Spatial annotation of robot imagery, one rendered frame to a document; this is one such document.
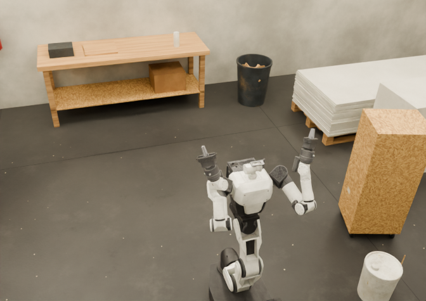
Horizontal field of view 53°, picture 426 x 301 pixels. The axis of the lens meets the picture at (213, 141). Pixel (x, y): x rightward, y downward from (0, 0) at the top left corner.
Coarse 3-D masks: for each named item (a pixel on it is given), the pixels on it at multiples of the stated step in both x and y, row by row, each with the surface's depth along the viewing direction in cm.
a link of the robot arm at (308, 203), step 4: (308, 184) 272; (304, 188) 273; (308, 188) 273; (304, 192) 274; (308, 192) 273; (312, 192) 274; (304, 196) 274; (308, 196) 273; (312, 196) 273; (304, 200) 275; (308, 200) 273; (312, 200) 274; (304, 204) 273; (308, 204) 274; (312, 204) 274; (304, 208) 273; (308, 208) 274; (312, 208) 277; (304, 212) 274
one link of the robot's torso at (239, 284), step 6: (240, 270) 310; (234, 276) 341; (240, 276) 313; (252, 276) 320; (258, 276) 321; (234, 282) 338; (240, 282) 319; (246, 282) 336; (252, 282) 329; (234, 288) 339; (240, 288) 336; (246, 288) 340
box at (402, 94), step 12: (384, 84) 499; (396, 84) 500; (408, 84) 501; (420, 84) 502; (384, 96) 500; (396, 96) 481; (408, 96) 476; (420, 96) 477; (384, 108) 503; (396, 108) 484; (408, 108) 466; (420, 108) 455
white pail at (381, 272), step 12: (372, 252) 363; (384, 252) 364; (372, 264) 350; (384, 264) 354; (396, 264) 354; (360, 276) 370; (372, 276) 346; (384, 276) 344; (396, 276) 344; (360, 288) 367; (372, 288) 352; (384, 288) 347; (372, 300) 359; (384, 300) 358
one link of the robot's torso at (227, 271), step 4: (232, 264) 352; (224, 268) 350; (228, 268) 349; (232, 268) 350; (224, 272) 349; (228, 272) 351; (232, 272) 353; (224, 276) 351; (228, 276) 343; (228, 280) 342; (228, 284) 343; (232, 284) 338; (232, 288) 338
